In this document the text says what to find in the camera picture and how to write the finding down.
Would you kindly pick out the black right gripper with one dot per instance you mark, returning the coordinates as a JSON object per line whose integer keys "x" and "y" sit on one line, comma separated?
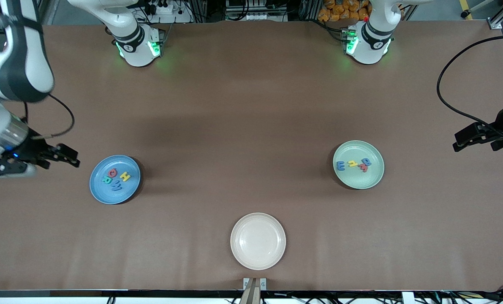
{"x": 33, "y": 148}

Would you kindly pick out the red foam letter Q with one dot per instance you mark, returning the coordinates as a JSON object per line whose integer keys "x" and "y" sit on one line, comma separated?
{"x": 109, "y": 172}

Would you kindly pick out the teal foam letter R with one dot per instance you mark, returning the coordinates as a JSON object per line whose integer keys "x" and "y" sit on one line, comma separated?
{"x": 107, "y": 180}

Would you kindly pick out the blue foam uppercase W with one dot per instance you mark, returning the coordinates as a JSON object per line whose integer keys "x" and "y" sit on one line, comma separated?
{"x": 117, "y": 185}

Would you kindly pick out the yellow foam uppercase H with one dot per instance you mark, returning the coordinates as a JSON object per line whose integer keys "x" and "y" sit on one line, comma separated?
{"x": 125, "y": 176}

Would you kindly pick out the blue foam letter a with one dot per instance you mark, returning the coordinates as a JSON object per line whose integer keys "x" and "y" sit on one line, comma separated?
{"x": 363, "y": 161}

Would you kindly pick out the red foam lowercase w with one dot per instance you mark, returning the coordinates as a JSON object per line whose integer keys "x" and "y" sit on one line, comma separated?
{"x": 364, "y": 168}

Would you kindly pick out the yellow foam lowercase h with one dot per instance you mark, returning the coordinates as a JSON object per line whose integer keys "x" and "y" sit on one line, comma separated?
{"x": 352, "y": 163}

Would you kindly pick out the blue foam letter m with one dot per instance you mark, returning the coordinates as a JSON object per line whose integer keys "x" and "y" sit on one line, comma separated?
{"x": 340, "y": 165}

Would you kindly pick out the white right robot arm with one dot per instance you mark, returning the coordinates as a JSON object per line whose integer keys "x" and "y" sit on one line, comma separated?
{"x": 19, "y": 63}

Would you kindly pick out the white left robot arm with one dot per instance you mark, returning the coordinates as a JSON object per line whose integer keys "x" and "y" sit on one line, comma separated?
{"x": 373, "y": 38}

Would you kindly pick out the blue plate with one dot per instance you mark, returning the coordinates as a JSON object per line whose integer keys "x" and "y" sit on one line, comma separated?
{"x": 126, "y": 192}

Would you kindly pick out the green plate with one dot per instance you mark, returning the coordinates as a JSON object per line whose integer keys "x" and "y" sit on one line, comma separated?
{"x": 358, "y": 179}

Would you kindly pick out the cream plate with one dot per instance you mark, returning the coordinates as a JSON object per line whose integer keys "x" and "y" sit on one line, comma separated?
{"x": 257, "y": 240}

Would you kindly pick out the white power strip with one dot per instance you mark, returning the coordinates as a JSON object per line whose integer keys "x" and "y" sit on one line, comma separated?
{"x": 167, "y": 17}

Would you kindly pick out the orange objects pile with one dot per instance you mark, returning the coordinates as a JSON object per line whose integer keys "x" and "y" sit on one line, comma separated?
{"x": 340, "y": 12}

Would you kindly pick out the brown table mat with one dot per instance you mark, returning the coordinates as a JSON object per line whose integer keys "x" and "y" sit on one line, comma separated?
{"x": 234, "y": 105}

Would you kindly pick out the white vented device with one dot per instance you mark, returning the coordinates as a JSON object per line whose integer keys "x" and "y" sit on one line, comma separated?
{"x": 251, "y": 14}

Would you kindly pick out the metal mount bracket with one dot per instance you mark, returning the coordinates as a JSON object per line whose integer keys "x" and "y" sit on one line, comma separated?
{"x": 254, "y": 291}

